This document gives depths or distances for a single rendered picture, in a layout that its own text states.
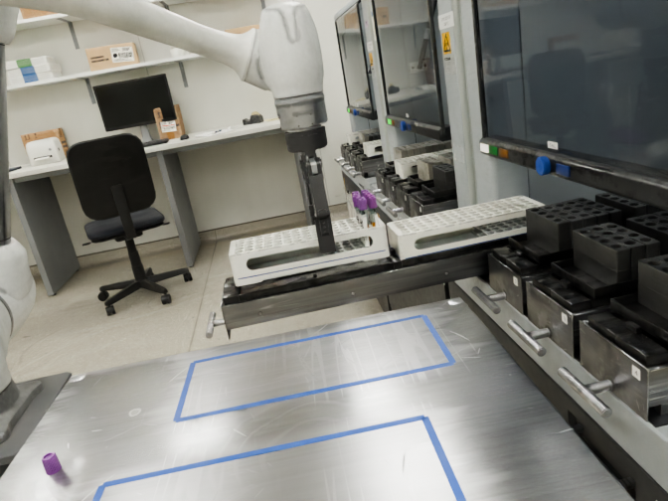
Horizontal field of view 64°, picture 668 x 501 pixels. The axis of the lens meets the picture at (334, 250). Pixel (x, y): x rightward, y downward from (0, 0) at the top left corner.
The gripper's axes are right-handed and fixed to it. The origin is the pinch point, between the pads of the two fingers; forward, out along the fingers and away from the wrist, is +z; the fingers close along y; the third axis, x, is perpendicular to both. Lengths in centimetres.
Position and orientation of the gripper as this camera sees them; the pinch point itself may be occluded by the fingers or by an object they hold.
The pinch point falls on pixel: (322, 233)
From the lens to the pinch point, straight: 104.9
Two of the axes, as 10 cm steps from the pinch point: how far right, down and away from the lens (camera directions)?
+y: 1.4, 2.9, -9.5
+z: 1.6, 9.4, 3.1
